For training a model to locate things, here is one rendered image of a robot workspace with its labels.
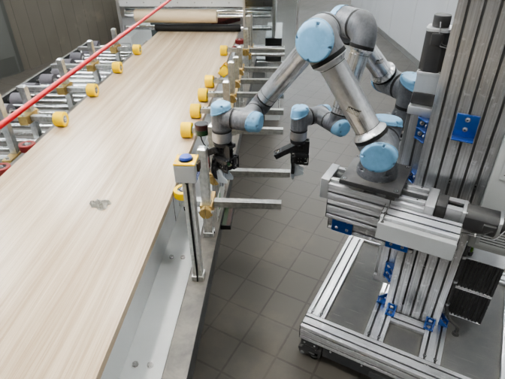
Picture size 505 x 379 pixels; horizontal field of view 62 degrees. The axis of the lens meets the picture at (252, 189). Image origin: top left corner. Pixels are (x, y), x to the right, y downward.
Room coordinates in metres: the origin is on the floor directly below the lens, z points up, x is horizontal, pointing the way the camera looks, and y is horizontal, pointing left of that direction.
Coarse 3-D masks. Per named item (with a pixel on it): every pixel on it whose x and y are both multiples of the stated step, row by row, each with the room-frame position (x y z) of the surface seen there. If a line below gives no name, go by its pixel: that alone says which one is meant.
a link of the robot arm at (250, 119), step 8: (232, 112) 1.41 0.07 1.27; (240, 112) 1.41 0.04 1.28; (248, 112) 1.40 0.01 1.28; (256, 112) 1.40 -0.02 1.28; (232, 120) 1.39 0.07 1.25; (240, 120) 1.38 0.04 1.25; (248, 120) 1.37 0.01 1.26; (256, 120) 1.37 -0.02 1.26; (232, 128) 1.40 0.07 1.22; (240, 128) 1.38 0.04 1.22; (248, 128) 1.37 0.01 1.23; (256, 128) 1.36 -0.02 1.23
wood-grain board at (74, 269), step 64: (128, 64) 3.26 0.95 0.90; (192, 64) 3.24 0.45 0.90; (64, 128) 2.10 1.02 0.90; (128, 128) 2.09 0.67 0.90; (0, 192) 1.48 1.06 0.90; (64, 192) 1.47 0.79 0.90; (128, 192) 1.47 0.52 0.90; (0, 256) 1.07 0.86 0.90; (64, 256) 1.07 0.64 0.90; (128, 256) 1.07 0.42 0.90; (0, 320) 0.80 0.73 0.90; (64, 320) 0.80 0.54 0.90
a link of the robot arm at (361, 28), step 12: (360, 12) 1.69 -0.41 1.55; (348, 24) 1.69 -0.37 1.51; (360, 24) 1.65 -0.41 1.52; (372, 24) 1.65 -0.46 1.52; (360, 36) 1.63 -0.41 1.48; (372, 36) 1.63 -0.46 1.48; (360, 48) 1.62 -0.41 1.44; (372, 48) 1.63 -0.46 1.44; (348, 60) 1.65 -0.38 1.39; (360, 60) 1.62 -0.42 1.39; (360, 72) 1.62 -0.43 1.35; (336, 108) 1.61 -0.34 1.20; (324, 120) 1.64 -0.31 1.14; (336, 120) 1.59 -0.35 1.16; (336, 132) 1.56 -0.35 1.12
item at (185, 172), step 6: (192, 156) 1.18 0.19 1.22; (174, 162) 1.14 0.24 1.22; (180, 162) 1.14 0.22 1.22; (186, 162) 1.14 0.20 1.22; (192, 162) 1.14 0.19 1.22; (174, 168) 1.14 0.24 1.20; (180, 168) 1.13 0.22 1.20; (186, 168) 1.13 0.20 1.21; (192, 168) 1.13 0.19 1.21; (174, 174) 1.14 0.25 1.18; (180, 174) 1.13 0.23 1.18; (186, 174) 1.13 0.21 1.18; (192, 174) 1.13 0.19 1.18; (180, 180) 1.13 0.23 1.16; (186, 180) 1.13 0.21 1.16; (192, 180) 1.13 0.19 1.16
